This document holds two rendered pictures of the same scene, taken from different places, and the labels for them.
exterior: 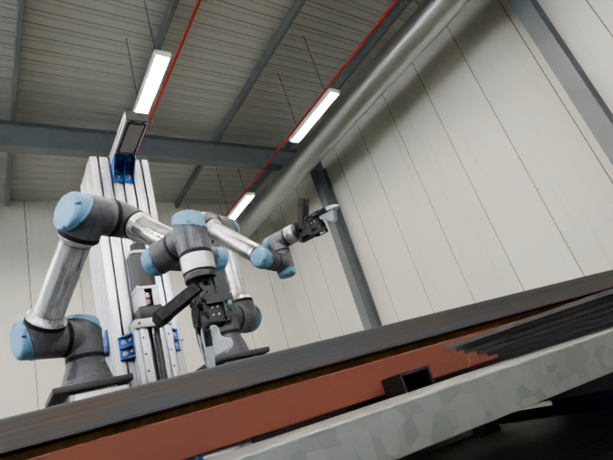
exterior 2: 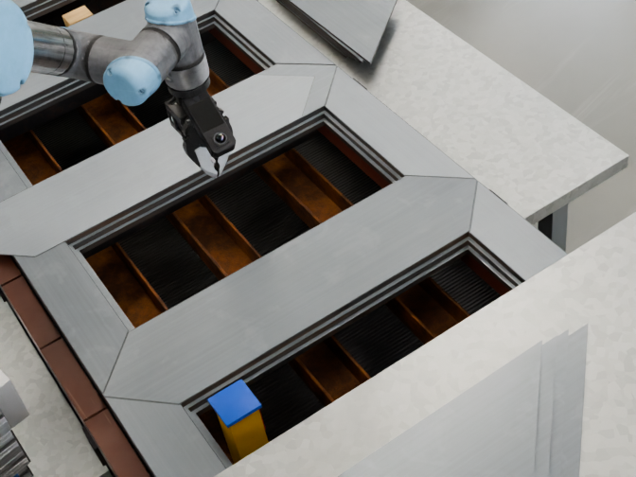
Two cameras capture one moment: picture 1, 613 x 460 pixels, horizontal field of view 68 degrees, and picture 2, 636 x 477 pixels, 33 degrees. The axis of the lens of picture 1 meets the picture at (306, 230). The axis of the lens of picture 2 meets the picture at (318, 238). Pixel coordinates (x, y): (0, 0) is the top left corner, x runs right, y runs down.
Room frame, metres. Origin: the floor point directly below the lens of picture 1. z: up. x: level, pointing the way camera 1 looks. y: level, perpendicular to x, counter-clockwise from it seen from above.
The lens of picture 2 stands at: (0.74, 1.69, 2.16)
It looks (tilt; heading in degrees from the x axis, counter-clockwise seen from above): 46 degrees down; 272
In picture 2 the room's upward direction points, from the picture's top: 11 degrees counter-clockwise
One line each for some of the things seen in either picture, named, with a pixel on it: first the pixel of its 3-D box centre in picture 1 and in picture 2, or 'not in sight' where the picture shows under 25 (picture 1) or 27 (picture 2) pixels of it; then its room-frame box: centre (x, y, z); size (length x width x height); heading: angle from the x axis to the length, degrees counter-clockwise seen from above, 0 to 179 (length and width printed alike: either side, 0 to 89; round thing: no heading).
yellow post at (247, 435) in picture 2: not in sight; (247, 442); (0.94, 0.76, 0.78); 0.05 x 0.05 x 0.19; 28
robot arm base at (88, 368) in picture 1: (87, 371); not in sight; (1.43, 0.81, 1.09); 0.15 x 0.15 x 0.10
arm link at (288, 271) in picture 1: (282, 263); not in sight; (1.74, 0.13, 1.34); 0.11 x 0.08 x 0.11; 155
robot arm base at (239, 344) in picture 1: (227, 346); not in sight; (1.75, 0.42, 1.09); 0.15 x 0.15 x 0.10
